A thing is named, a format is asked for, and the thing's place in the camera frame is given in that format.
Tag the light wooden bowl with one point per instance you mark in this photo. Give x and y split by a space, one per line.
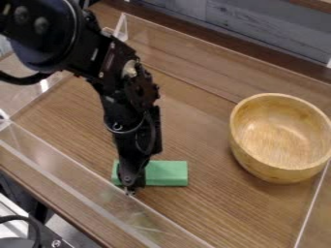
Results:
279 136

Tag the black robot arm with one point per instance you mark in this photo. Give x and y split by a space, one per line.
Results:
56 36

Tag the green rectangular block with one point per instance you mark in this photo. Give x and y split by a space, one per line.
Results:
160 173

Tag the black metal base plate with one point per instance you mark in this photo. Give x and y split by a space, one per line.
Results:
49 238

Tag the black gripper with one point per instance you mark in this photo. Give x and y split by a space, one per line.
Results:
131 114

